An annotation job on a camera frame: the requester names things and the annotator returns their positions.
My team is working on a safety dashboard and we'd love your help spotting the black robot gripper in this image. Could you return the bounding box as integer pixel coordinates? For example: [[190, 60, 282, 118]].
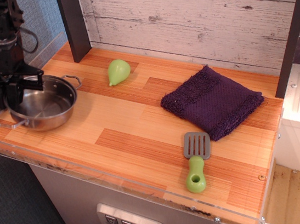
[[0, 42, 44, 110]]

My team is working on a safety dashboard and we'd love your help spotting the silver steel pot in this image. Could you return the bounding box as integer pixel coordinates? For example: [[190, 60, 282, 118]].
[[0, 75, 82, 131]]

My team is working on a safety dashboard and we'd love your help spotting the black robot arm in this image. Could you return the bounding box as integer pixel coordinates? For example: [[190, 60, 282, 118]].
[[0, 0, 44, 110]]

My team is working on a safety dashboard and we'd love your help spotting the clear acrylic table guard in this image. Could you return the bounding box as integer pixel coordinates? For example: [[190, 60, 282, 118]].
[[0, 46, 282, 224]]

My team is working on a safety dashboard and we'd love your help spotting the green toy pear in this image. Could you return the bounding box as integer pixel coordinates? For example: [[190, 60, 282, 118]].
[[107, 59, 131, 86]]

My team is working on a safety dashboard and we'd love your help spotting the grey toy fridge cabinet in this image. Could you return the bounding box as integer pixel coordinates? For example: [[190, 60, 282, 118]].
[[29, 136, 248, 224]]

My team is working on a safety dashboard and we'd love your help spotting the purple folded towel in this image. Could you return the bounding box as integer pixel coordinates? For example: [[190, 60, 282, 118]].
[[160, 66, 264, 141]]

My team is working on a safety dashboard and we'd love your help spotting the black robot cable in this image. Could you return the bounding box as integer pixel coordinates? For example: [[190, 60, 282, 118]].
[[18, 24, 41, 55]]

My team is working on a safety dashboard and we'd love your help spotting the dark left support post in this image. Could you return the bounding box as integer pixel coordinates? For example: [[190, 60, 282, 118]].
[[57, 0, 91, 62]]

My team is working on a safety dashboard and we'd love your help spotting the dark support post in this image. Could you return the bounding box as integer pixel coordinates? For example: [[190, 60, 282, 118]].
[[275, 0, 300, 99], [57, 0, 91, 62]]

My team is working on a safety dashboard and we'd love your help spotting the grey spatula green handle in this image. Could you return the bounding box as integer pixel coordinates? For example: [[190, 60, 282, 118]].
[[183, 132, 211, 193]]

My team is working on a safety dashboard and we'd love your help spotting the dark right support post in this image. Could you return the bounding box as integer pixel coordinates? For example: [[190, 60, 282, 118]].
[[275, 0, 300, 99]]

